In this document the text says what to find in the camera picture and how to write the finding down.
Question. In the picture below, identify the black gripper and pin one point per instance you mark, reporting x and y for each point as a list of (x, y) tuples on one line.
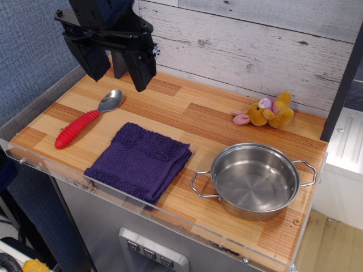
[(91, 27)]

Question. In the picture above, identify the stainless steel pot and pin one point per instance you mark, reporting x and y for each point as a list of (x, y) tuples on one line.
[(254, 181)]

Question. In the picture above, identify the brown stuffed animal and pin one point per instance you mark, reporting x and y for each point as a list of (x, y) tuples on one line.
[(276, 113)]

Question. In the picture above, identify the purple folded towel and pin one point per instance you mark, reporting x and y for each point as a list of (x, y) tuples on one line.
[(140, 162)]

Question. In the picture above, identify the clear acrylic front guard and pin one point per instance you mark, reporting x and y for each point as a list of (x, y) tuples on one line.
[(199, 229)]

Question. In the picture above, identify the silver control panel with buttons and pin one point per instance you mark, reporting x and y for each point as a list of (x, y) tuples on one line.
[(144, 254)]

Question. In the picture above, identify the yellow object bottom left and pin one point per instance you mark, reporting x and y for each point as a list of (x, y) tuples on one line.
[(35, 266)]

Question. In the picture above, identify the white side cabinet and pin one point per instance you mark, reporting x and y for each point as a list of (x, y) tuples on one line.
[(338, 194)]

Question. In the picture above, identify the dark left support post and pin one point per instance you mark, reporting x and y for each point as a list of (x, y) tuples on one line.
[(119, 64)]

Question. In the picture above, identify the red handled metal spoon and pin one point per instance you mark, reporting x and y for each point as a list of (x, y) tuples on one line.
[(110, 102)]

